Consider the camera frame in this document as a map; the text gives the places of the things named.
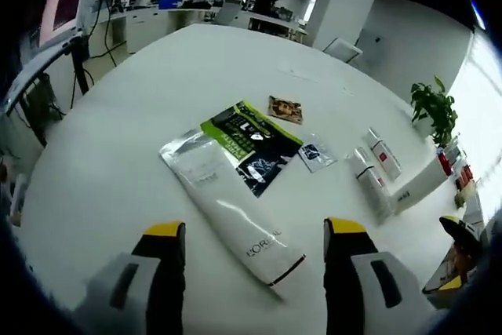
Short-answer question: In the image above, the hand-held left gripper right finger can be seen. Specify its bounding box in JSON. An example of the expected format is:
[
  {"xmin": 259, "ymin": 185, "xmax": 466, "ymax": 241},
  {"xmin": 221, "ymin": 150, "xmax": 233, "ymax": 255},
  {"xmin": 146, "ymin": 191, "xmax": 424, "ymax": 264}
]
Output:
[{"xmin": 323, "ymin": 216, "xmax": 436, "ymax": 335}]

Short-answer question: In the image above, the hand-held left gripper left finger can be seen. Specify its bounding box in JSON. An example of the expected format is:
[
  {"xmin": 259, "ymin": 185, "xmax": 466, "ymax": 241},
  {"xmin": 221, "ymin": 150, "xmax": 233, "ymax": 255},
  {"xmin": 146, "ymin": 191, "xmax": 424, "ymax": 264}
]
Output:
[{"xmin": 74, "ymin": 220, "xmax": 187, "ymax": 335}]

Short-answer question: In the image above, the red collar skincare bottle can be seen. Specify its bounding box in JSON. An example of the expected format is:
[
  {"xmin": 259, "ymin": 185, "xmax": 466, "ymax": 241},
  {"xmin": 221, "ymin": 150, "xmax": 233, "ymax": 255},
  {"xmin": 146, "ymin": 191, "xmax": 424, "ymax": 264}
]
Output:
[{"xmin": 391, "ymin": 146, "xmax": 458, "ymax": 217}]

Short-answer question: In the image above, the white skincare bottle clear cap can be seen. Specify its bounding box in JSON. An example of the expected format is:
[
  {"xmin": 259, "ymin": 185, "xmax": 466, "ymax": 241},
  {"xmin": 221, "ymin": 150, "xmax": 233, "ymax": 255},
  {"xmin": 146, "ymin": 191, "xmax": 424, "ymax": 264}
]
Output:
[
  {"xmin": 344, "ymin": 146, "xmax": 393, "ymax": 221},
  {"xmin": 362, "ymin": 127, "xmax": 403, "ymax": 183}
]

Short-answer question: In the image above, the white skincare tube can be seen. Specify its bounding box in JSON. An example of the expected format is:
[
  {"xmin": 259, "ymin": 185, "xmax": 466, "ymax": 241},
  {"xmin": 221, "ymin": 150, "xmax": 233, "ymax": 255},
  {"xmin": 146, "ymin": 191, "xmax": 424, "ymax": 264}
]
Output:
[{"xmin": 158, "ymin": 129, "xmax": 307, "ymax": 287}]

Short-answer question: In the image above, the clear blue skincare sachet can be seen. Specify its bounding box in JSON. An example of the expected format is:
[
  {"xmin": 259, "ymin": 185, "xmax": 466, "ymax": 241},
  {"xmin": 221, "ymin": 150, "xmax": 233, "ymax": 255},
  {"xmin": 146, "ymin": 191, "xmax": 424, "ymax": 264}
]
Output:
[{"xmin": 296, "ymin": 133, "xmax": 339, "ymax": 174}]

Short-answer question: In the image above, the green black skincare packet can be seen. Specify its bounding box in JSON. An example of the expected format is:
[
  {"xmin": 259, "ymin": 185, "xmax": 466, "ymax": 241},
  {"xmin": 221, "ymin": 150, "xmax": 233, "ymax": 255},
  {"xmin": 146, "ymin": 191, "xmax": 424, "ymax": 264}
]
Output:
[{"xmin": 199, "ymin": 100, "xmax": 305, "ymax": 199}]

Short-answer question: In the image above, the brown skincare sachet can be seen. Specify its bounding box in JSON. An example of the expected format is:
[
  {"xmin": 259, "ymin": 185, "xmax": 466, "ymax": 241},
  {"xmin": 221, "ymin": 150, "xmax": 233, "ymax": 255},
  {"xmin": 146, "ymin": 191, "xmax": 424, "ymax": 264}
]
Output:
[{"xmin": 267, "ymin": 95, "xmax": 305, "ymax": 126}]

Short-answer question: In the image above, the red box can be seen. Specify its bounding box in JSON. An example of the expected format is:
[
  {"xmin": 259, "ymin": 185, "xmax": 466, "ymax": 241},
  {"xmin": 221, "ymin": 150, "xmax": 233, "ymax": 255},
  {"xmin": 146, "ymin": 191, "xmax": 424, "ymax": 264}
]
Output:
[{"xmin": 454, "ymin": 162, "xmax": 478, "ymax": 195}]

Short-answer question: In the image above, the large window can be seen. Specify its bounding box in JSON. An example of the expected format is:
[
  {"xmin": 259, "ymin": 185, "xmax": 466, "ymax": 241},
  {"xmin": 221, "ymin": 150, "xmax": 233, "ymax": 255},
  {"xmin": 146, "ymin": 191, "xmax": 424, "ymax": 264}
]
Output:
[{"xmin": 446, "ymin": 28, "xmax": 502, "ymax": 210}]

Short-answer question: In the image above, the green potted plant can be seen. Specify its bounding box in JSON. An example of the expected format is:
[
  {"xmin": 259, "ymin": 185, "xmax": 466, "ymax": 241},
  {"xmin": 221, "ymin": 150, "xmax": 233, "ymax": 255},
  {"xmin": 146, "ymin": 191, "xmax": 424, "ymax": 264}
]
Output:
[{"xmin": 409, "ymin": 75, "xmax": 459, "ymax": 147}]

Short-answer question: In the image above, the white office counter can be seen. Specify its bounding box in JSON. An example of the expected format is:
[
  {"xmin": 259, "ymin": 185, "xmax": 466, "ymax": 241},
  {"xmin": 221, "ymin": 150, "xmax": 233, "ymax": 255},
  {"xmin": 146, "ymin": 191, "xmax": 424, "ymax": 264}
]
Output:
[{"xmin": 109, "ymin": 7, "xmax": 177, "ymax": 53}]

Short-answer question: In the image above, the white office table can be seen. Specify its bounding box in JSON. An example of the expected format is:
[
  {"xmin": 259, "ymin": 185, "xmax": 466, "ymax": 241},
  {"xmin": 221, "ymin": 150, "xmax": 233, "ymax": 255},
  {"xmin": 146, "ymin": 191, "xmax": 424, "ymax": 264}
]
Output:
[{"xmin": 242, "ymin": 11, "xmax": 309, "ymax": 44}]

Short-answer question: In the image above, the hanging black cable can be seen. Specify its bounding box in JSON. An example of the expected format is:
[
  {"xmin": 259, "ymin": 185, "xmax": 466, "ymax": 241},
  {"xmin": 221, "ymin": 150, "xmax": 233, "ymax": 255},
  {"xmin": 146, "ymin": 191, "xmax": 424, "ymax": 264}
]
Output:
[{"xmin": 92, "ymin": 0, "xmax": 118, "ymax": 67}]

